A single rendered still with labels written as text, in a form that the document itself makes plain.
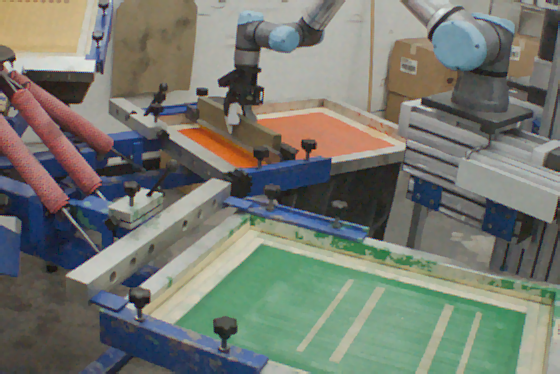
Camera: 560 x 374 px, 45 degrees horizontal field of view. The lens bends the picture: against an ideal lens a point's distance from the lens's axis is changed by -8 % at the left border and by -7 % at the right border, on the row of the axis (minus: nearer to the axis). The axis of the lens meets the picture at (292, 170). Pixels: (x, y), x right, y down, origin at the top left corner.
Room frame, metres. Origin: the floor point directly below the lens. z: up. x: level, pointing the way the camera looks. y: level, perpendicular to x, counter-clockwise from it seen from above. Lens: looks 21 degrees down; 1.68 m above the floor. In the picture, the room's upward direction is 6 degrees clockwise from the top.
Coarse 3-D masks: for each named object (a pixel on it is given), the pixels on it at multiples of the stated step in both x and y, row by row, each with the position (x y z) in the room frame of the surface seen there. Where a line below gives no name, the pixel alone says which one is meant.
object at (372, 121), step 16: (320, 96) 2.64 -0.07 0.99; (240, 112) 2.39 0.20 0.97; (256, 112) 2.43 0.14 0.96; (272, 112) 2.48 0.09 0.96; (336, 112) 2.56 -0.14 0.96; (352, 112) 2.50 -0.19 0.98; (384, 128) 2.38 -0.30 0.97; (336, 160) 1.95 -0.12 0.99; (352, 160) 1.98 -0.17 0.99; (368, 160) 2.02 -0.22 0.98; (384, 160) 2.07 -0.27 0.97; (400, 160) 2.11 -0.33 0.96
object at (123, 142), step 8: (112, 136) 1.81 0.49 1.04; (120, 136) 1.81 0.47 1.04; (128, 136) 1.82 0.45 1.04; (136, 136) 1.83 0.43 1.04; (120, 144) 1.79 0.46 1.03; (128, 144) 1.80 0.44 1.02; (144, 144) 1.84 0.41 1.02; (152, 144) 1.85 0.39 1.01; (160, 144) 1.87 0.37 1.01; (112, 152) 1.77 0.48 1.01; (120, 152) 1.79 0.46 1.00; (128, 152) 1.80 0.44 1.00; (144, 152) 1.84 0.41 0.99
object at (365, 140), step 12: (348, 132) 2.34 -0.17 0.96; (360, 132) 2.36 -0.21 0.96; (360, 144) 2.23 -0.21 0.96; (372, 144) 2.24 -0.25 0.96; (384, 144) 2.26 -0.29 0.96; (228, 156) 1.98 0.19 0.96; (240, 156) 1.99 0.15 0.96; (300, 156) 2.05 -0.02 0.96; (312, 156) 2.06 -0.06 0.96; (324, 156) 2.07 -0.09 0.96
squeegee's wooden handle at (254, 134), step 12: (204, 108) 2.18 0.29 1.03; (216, 108) 2.12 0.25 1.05; (216, 120) 2.12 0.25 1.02; (240, 120) 2.02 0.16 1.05; (252, 120) 2.02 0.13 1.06; (228, 132) 2.07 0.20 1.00; (240, 132) 2.02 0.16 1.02; (252, 132) 1.98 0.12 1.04; (264, 132) 1.93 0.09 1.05; (252, 144) 1.97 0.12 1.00; (276, 144) 1.91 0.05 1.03
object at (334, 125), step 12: (264, 120) 2.37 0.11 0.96; (276, 120) 2.39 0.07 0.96; (288, 120) 2.40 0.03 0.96; (312, 120) 2.43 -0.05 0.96; (324, 120) 2.45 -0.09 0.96; (336, 120) 2.47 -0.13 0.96; (180, 132) 2.15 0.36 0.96; (192, 132) 2.16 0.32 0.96; (204, 132) 2.18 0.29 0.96; (336, 132) 2.33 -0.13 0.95; (204, 144) 2.06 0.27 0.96; (216, 144) 2.08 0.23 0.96; (228, 144) 2.09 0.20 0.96
